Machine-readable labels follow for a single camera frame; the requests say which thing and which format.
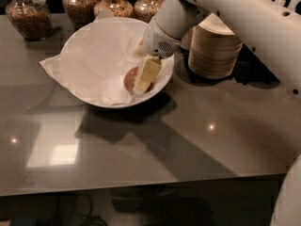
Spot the glass jar of cereal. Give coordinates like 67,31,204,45
6,0,53,40

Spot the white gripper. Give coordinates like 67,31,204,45
133,16,182,95

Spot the front stack of paper bowls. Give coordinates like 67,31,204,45
188,13,243,80

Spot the glass jar of grains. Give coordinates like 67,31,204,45
134,0,164,23

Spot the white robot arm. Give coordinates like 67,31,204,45
143,0,301,100

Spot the glass jar of nuts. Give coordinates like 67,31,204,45
94,0,134,18

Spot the white bowl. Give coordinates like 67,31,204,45
58,17,176,109

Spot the white paper liner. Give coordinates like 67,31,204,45
39,8,174,106

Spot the glass jar of granola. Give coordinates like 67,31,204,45
62,0,99,30

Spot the rear stack of paper bowls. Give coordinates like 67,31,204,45
181,29,193,51

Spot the stack of paper bowls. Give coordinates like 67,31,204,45
181,29,193,51
188,13,243,80

